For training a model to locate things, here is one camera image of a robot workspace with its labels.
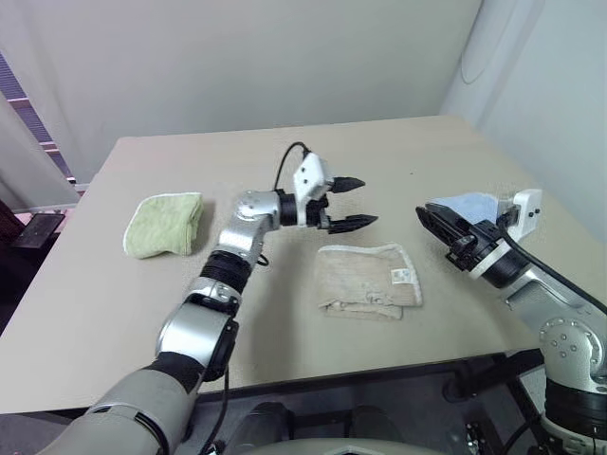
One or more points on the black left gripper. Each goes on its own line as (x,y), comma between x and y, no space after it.
(318,211)

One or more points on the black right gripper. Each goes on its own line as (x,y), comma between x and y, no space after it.
(476,244)

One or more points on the beige towel with white trim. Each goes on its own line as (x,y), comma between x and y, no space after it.
(365,279)

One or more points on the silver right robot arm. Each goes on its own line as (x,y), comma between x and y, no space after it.
(569,341)

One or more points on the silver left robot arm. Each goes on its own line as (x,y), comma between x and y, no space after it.
(189,332)

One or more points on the folded blue towel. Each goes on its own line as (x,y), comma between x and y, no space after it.
(474,206)

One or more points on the folded green towel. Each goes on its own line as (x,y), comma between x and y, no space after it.
(163,225)

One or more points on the dark rounded shape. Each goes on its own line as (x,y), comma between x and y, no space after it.
(265,422)

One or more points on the black equipment case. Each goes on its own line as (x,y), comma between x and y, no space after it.
(38,230)

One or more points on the window with blinds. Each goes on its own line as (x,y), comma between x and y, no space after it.
(33,118)

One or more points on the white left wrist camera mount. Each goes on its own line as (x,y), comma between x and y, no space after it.
(310,175)

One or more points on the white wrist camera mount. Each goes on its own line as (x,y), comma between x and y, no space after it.
(526,208)
(310,175)

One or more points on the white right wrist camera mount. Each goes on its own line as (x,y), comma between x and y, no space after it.
(526,208)

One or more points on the black table frame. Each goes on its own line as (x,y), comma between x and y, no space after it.
(379,388)

